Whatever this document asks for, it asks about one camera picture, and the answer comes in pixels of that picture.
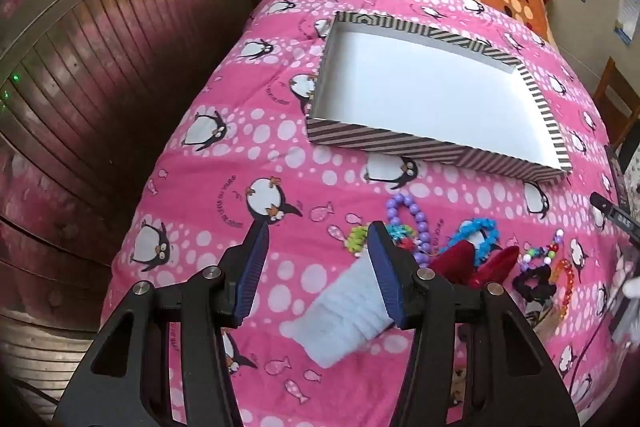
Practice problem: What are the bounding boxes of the wooden chair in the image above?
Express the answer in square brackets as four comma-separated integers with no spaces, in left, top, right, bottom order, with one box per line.
[592,57,640,148]

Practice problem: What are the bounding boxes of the turquoise blue bracelet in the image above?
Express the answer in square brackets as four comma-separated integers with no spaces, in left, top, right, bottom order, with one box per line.
[446,218,502,266]

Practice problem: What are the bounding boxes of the wooden wardrobe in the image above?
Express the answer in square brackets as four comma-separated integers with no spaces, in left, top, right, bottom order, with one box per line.
[0,0,283,408]

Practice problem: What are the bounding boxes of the striped cardboard box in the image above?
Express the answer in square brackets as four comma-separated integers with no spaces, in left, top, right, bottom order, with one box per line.
[305,11,573,185]

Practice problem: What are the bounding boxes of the multicolour bead bracelet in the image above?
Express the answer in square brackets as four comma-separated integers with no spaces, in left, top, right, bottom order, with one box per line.
[517,229,567,276]

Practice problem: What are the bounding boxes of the person's right hand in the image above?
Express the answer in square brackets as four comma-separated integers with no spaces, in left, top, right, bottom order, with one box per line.
[610,252,640,345]

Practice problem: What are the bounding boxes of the wall paper notice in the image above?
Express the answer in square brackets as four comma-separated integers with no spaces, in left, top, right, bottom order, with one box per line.
[613,0,640,46]

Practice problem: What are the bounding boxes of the light blue fuzzy scrunchie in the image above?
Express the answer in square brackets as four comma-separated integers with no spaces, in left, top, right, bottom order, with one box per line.
[290,257,401,370]

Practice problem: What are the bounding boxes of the red bow hair clip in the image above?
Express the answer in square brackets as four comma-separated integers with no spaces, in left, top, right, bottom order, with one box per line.
[429,241,521,291]

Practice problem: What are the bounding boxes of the teal glitter hair tie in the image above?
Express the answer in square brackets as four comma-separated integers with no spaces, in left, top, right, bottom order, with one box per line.
[387,219,419,251]

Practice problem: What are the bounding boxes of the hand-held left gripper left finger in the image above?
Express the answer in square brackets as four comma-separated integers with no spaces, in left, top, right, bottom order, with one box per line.
[52,221,271,427]

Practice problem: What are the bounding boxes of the orange bead bracelet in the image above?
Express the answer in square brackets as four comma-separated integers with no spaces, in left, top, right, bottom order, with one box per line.
[549,259,577,324]

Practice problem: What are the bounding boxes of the black scrunchie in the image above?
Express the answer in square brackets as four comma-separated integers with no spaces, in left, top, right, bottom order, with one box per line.
[516,264,559,306]

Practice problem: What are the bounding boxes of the green yellow hair tie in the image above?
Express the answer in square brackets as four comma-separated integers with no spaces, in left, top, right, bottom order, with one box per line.
[345,224,372,256]

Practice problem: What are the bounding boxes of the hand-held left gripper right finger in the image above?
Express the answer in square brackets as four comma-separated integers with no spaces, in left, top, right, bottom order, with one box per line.
[366,221,583,427]

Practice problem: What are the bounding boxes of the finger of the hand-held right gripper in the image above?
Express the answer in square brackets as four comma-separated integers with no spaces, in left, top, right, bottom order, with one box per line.
[604,145,628,208]
[589,191,640,250]

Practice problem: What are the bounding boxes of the pink penguin blanket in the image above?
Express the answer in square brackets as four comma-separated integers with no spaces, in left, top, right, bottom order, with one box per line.
[102,0,640,427]

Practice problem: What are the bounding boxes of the purple bead bracelet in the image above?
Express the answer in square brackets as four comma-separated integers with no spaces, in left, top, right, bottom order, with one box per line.
[385,193,434,269]

